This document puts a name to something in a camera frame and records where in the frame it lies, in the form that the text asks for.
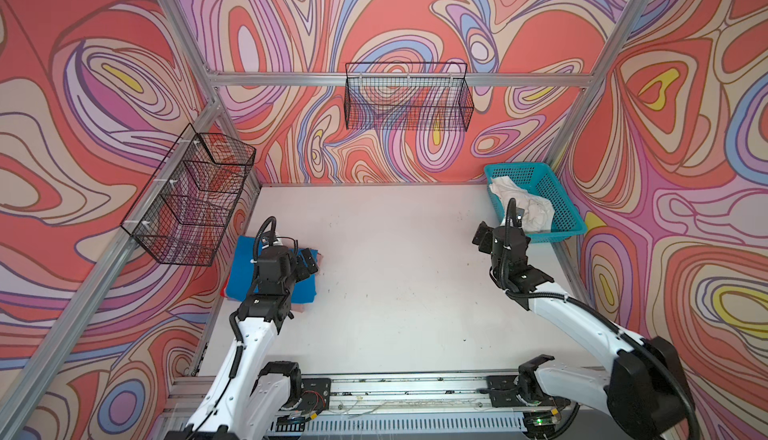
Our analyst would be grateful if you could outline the blue t shirt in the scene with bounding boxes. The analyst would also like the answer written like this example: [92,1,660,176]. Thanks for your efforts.
[221,236,317,310]

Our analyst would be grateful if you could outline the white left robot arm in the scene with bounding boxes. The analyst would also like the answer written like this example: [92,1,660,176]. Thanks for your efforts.
[165,216,318,439]

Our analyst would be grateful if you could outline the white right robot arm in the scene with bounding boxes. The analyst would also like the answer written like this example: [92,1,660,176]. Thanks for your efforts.
[472,199,702,439]

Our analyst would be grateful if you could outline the white crumpled t shirt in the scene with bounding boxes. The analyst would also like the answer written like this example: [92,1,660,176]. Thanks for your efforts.
[490,176,555,233]

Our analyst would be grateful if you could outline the teal plastic basket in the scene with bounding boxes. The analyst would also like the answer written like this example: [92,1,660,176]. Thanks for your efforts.
[484,162,587,243]

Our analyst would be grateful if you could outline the black wire basket left wall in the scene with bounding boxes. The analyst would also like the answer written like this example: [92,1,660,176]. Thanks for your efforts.
[121,125,256,267]

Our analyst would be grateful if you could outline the black wire basket wall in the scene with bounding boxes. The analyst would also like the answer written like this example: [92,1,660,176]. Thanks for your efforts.
[343,60,475,132]
[121,125,256,267]

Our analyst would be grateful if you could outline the black wire basket back wall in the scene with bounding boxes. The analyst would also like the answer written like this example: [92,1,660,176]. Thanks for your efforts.
[343,60,475,132]

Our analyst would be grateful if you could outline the aluminium horizontal frame bar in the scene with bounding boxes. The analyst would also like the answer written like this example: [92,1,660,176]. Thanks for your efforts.
[206,70,598,88]

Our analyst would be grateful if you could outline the aluminium right frame post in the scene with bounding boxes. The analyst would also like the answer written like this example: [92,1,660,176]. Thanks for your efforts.
[545,0,651,171]

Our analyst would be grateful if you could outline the aluminium left diagonal frame bar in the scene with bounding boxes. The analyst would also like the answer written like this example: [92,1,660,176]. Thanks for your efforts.
[1,100,222,439]

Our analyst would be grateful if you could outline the aluminium corner frame post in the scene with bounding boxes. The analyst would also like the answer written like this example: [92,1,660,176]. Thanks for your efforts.
[139,0,265,192]

